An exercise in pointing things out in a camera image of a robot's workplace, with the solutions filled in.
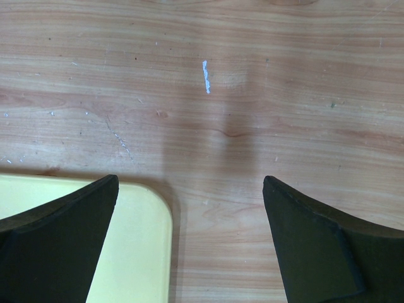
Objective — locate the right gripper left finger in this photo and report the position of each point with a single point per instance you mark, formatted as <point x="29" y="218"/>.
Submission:
<point x="50" y="253"/>

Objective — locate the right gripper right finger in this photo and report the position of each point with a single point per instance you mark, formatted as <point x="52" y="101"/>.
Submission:
<point x="327" y="255"/>

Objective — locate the yellow plastic tray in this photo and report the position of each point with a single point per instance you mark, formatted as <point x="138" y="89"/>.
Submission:
<point x="134" y="264"/>

